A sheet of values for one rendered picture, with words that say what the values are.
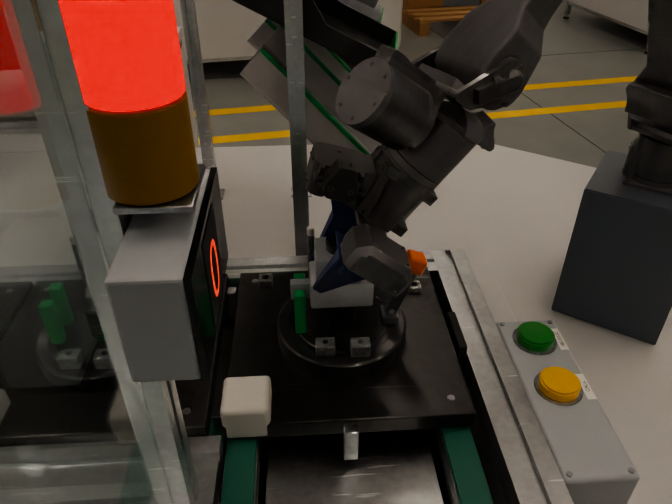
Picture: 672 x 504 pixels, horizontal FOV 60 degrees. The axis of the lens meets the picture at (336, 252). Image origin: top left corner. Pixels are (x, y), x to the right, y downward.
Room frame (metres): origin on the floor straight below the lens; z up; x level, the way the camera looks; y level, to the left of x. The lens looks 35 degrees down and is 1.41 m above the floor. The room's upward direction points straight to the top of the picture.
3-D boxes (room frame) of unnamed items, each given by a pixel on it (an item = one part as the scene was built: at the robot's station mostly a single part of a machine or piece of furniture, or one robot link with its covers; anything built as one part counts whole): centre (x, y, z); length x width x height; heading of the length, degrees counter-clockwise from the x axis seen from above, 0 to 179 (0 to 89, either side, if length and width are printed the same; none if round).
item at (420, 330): (0.48, -0.01, 0.96); 0.24 x 0.24 x 0.02; 4
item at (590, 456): (0.41, -0.23, 0.93); 0.21 x 0.07 x 0.06; 4
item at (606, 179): (0.67, -0.41, 0.96); 0.14 x 0.14 x 0.20; 58
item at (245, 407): (0.37, 0.09, 0.97); 0.05 x 0.05 x 0.04; 4
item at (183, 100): (0.28, 0.10, 1.28); 0.05 x 0.05 x 0.05
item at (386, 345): (0.48, -0.01, 0.98); 0.14 x 0.14 x 0.02
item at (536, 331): (0.48, -0.22, 0.96); 0.04 x 0.04 x 0.02
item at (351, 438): (0.35, -0.01, 0.95); 0.01 x 0.01 x 0.04; 4
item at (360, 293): (0.48, 0.01, 1.06); 0.08 x 0.04 x 0.07; 94
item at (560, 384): (0.41, -0.23, 0.96); 0.04 x 0.04 x 0.02
